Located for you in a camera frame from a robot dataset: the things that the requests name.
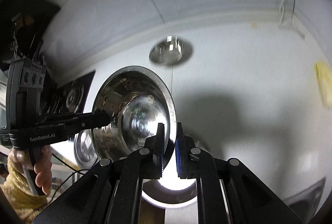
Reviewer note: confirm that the large steel bowl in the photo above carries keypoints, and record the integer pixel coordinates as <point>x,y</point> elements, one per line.
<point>137,100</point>

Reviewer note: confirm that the yellow sponge cloth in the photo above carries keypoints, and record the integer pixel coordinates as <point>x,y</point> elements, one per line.
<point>323,76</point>

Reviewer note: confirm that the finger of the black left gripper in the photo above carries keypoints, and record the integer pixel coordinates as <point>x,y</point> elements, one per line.
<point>75,123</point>

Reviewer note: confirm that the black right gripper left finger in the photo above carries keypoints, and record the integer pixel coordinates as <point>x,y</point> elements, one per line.
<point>147,162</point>

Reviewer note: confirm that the left hand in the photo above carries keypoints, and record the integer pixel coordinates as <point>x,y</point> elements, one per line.
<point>42,168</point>

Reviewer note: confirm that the yellow knit sleeve forearm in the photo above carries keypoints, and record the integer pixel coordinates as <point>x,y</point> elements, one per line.
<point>17,191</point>

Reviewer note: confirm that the black glass gas stove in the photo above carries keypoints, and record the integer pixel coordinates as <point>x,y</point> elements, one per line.
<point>69,98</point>

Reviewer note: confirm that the large steel plate with label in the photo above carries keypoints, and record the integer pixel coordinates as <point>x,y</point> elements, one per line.
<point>84,150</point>

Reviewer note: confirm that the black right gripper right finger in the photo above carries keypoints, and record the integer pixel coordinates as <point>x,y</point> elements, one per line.
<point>192,162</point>

